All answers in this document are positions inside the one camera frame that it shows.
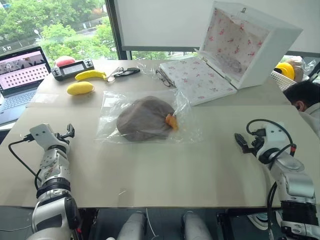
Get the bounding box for white teal floor object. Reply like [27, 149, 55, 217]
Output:
[246, 211, 279, 229]

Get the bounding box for brown cloth bundle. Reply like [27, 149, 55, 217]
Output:
[116, 95, 176, 142]

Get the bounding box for black sunglasses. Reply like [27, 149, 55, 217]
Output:
[107, 66, 141, 82]

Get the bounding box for grey rounded robot leg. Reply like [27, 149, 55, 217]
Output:
[116, 211, 148, 240]
[180, 211, 214, 240]

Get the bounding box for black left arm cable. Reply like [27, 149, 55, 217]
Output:
[8, 134, 43, 192]

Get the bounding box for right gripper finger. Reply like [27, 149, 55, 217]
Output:
[236, 133, 249, 152]
[234, 133, 246, 154]

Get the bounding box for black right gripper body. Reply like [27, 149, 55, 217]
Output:
[245, 129, 266, 157]

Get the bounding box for white perforated plastic basket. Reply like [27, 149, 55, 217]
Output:
[269, 69, 301, 92]

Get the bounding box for white box with floral lining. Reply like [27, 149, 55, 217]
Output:
[159, 0, 304, 106]

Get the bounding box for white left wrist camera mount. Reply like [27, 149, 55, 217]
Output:
[29, 123, 59, 152]

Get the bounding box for dark window frame post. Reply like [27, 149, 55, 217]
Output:
[104, 0, 134, 61]

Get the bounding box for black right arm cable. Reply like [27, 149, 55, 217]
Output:
[245, 118, 298, 231]

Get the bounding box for black handheld controller with screen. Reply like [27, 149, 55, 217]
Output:
[50, 59, 95, 82]

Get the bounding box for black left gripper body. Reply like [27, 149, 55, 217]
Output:
[53, 131, 72, 151]

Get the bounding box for yellow round helmet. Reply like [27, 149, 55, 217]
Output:
[274, 62, 296, 81]

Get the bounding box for red round toy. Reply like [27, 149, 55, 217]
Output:
[55, 56, 76, 68]

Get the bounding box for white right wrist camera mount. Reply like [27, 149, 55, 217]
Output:
[259, 123, 293, 156]

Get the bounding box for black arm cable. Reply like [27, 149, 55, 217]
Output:
[8, 134, 43, 192]
[245, 118, 298, 231]

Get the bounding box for crumpled clear plastic wrap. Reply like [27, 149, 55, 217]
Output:
[135, 62, 161, 80]

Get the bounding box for yellow toy banana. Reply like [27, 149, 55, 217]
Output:
[74, 70, 107, 82]

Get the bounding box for small orange object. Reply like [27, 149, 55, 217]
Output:
[165, 113, 180, 131]

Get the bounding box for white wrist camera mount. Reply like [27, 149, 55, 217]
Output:
[259, 123, 293, 156]
[29, 123, 59, 152]

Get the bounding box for yellow toy mango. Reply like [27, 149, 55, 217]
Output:
[66, 81, 96, 96]

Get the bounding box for clear plastic bag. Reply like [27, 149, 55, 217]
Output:
[94, 89, 204, 145]

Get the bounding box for open laptop computer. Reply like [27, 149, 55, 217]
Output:
[0, 46, 52, 126]

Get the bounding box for thin white cable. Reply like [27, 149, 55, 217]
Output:
[145, 207, 159, 240]

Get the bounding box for black thin-frame eyeglasses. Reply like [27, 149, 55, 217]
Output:
[155, 68, 176, 88]

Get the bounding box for person with black hair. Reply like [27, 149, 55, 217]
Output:
[283, 80, 320, 141]

